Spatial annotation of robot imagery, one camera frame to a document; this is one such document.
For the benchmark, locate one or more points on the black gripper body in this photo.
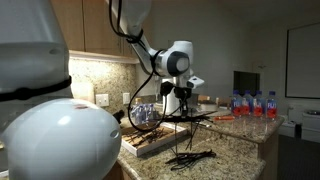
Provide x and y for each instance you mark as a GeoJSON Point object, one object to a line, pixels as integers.
{"type": "Point", "coordinates": [180, 92]}

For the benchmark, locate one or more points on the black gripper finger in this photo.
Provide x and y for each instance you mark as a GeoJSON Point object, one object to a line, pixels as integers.
{"type": "Point", "coordinates": [184, 110]}
{"type": "Point", "coordinates": [177, 107]}

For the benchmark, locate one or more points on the black zip ties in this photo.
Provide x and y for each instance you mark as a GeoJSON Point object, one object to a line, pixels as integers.
{"type": "Point", "coordinates": [183, 160]}
{"type": "Point", "coordinates": [137, 138]}

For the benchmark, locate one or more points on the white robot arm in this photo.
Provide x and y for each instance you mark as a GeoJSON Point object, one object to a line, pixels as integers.
{"type": "Point", "coordinates": [47, 133]}

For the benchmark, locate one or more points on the shallow cardboard box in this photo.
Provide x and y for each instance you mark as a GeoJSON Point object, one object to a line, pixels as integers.
{"type": "Point", "coordinates": [172, 132]}

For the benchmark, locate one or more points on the white paper towel roll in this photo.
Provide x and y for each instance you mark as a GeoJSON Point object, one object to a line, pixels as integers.
{"type": "Point", "coordinates": [171, 97]}

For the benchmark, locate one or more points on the clear water bottle pack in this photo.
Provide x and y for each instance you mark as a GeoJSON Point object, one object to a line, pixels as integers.
{"type": "Point", "coordinates": [143, 113]}

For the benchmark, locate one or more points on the orange marker pen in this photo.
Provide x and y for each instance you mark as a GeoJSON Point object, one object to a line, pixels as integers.
{"type": "Point", "coordinates": [224, 118]}

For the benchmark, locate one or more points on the fiji water bottle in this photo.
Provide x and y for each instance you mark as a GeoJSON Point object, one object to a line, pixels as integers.
{"type": "Point", "coordinates": [247, 103]}
{"type": "Point", "coordinates": [258, 104]}
{"type": "Point", "coordinates": [236, 104]}
{"type": "Point", "coordinates": [271, 105]}

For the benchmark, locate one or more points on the black television screen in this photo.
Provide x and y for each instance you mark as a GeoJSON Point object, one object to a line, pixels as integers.
{"type": "Point", "coordinates": [243, 81]}

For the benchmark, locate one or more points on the wooden upper cabinets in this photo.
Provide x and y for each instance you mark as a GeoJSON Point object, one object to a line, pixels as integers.
{"type": "Point", "coordinates": [86, 27]}

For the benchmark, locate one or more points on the white whiteboard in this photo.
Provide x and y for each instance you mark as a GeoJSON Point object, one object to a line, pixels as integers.
{"type": "Point", "coordinates": [303, 62]}

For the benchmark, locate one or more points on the white wall outlet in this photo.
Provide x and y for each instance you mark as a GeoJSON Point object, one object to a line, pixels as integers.
{"type": "Point", "coordinates": [102, 100]}

